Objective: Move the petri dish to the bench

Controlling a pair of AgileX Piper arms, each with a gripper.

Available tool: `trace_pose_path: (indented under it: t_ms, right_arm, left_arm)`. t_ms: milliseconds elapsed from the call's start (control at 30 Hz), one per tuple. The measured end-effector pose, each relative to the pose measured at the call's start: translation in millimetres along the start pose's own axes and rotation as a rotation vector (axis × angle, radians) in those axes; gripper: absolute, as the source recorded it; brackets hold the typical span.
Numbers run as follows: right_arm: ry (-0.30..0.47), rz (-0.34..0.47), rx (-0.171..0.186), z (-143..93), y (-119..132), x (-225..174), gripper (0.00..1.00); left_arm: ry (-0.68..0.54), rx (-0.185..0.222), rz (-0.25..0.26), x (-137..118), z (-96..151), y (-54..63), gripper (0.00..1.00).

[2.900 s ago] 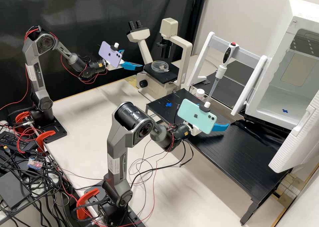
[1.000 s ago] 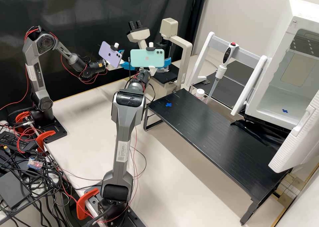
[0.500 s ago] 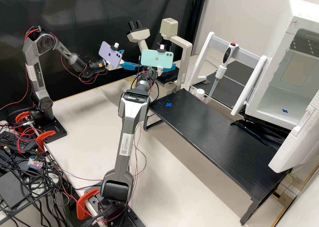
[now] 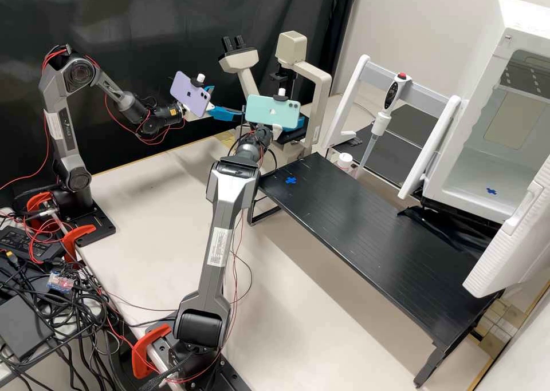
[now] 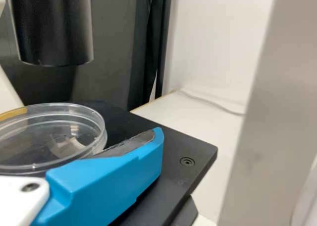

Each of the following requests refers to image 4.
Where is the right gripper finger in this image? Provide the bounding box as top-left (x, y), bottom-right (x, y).
top-left (281, 116), bottom-right (308, 132)

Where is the cream microscope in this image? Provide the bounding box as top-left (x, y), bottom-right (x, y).
top-left (218, 30), bottom-right (334, 177)

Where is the pipette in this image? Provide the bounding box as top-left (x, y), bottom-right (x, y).
top-left (355, 71), bottom-right (413, 179)

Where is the long black platform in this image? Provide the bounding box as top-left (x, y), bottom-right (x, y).
top-left (248, 152), bottom-right (504, 388)

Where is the white pipette stand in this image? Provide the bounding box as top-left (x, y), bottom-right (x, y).
top-left (322, 54), bottom-right (463, 201)

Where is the white incubator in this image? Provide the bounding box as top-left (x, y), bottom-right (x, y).
top-left (423, 0), bottom-right (550, 225)

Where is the red clamp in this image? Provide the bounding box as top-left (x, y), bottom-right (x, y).
top-left (131, 324), bottom-right (172, 379)
top-left (25, 192), bottom-right (60, 237)
top-left (63, 224), bottom-right (97, 263)

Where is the black power adapter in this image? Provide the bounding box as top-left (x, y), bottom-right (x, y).
top-left (0, 226), bottom-right (65, 264)

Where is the small blue circuit board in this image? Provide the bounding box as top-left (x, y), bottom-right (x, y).
top-left (46, 270), bottom-right (76, 291)

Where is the incubator door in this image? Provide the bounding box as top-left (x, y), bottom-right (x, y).
top-left (462, 155), bottom-right (550, 299)

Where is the black box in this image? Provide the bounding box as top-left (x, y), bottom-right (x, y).
top-left (0, 294), bottom-right (54, 362)

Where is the left wrist camera phone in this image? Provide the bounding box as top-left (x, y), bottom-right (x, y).
top-left (170, 71), bottom-right (215, 120)

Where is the wrist camera phone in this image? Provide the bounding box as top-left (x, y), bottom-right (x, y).
top-left (170, 71), bottom-right (215, 120)
top-left (245, 88), bottom-right (304, 134)

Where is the right wrist camera phone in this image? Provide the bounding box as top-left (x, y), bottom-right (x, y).
top-left (245, 88), bottom-right (304, 134)

